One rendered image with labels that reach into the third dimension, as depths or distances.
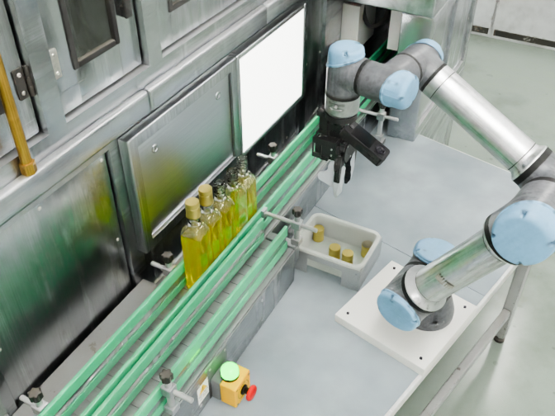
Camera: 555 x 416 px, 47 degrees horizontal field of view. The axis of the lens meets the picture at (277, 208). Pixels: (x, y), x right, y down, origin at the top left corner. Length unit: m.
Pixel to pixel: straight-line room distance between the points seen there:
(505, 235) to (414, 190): 1.01
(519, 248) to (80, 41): 0.93
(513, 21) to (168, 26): 3.89
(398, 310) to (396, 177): 0.85
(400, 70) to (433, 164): 1.12
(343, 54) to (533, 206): 0.47
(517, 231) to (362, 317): 0.64
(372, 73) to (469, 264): 0.44
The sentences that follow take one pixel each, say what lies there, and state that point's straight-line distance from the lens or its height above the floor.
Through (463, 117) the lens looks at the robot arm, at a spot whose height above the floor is 1.41.
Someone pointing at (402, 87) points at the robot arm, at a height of 1.50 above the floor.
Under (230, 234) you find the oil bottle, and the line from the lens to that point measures 1.69.
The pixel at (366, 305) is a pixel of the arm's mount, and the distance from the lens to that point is 1.80.
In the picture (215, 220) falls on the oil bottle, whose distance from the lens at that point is 1.60.
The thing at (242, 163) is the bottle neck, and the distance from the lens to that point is 1.68.
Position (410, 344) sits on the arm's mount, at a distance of 1.73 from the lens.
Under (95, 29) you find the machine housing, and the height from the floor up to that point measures 1.56.
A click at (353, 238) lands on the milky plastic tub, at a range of 1.97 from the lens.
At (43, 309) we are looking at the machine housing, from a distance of 1.50.
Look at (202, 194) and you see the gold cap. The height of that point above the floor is 1.16.
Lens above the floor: 2.11
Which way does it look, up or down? 40 degrees down
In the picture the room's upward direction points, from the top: straight up
